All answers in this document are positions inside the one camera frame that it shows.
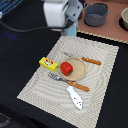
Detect blue milk carton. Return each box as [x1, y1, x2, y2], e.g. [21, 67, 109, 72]
[61, 20, 78, 36]

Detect red toy tomato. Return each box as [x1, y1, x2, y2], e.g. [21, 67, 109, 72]
[60, 62, 73, 75]

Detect yellow butter box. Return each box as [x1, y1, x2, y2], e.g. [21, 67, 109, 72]
[39, 57, 58, 71]

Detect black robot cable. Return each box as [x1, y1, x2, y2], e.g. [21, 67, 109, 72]
[0, 18, 64, 34]

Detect large grey pot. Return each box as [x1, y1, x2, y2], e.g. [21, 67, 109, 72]
[84, 2, 110, 27]

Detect beige woven placemat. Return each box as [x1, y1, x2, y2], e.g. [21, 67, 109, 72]
[17, 36, 119, 128]

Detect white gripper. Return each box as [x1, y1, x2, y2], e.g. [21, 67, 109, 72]
[42, 0, 83, 27]

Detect beige bowl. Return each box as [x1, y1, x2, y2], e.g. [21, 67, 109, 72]
[121, 7, 128, 30]

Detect round wooden plate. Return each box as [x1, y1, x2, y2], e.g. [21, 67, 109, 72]
[61, 57, 87, 81]

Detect wooden handled fork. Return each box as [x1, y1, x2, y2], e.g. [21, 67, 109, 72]
[48, 72, 90, 92]

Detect wooden handled knife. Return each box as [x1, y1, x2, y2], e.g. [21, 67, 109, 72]
[62, 52, 102, 65]

